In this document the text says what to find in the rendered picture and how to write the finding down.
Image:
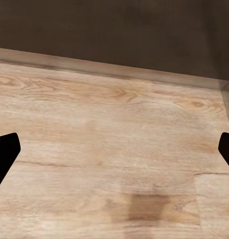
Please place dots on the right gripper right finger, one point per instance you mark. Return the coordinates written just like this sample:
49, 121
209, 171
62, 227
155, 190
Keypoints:
224, 146

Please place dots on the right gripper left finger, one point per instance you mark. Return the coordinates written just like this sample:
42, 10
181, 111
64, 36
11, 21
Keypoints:
9, 150

